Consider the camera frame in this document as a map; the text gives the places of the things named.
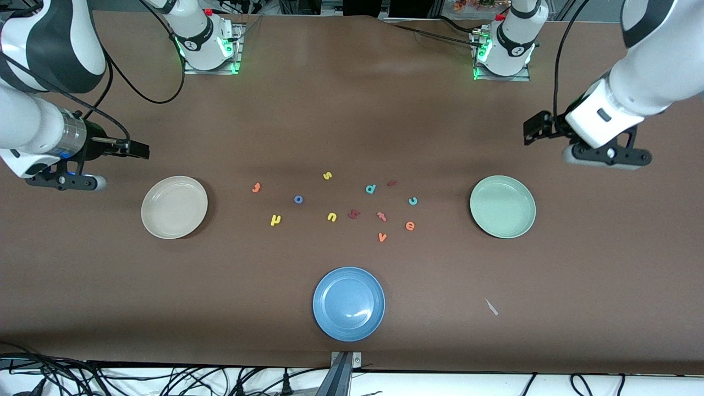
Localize beige brown plate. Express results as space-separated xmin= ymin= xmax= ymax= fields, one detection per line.
xmin=141 ymin=175 xmax=209 ymax=240

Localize pale green plate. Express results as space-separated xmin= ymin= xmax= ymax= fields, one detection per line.
xmin=469 ymin=175 xmax=537 ymax=239

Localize orange artificial flowers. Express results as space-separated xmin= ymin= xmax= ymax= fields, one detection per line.
xmin=454 ymin=0 xmax=512 ymax=13

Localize blue plate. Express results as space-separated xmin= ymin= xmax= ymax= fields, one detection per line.
xmin=312 ymin=267 xmax=386 ymax=342

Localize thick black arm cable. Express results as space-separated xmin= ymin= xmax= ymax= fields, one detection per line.
xmin=0 ymin=52 xmax=131 ymax=145

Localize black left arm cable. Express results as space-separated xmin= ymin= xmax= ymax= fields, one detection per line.
xmin=552 ymin=0 xmax=592 ymax=119

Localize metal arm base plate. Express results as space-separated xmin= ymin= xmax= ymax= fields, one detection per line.
xmin=183 ymin=23 xmax=244 ymax=75
xmin=472 ymin=27 xmax=531 ymax=82

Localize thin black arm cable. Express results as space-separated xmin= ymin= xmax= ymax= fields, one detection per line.
xmin=104 ymin=0 xmax=186 ymax=105
xmin=81 ymin=55 xmax=115 ymax=120

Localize black cable on table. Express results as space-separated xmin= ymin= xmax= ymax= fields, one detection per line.
xmin=392 ymin=23 xmax=480 ymax=47
xmin=434 ymin=15 xmax=487 ymax=35

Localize metal camera stand bracket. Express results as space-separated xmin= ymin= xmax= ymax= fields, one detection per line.
xmin=316 ymin=351 xmax=364 ymax=396

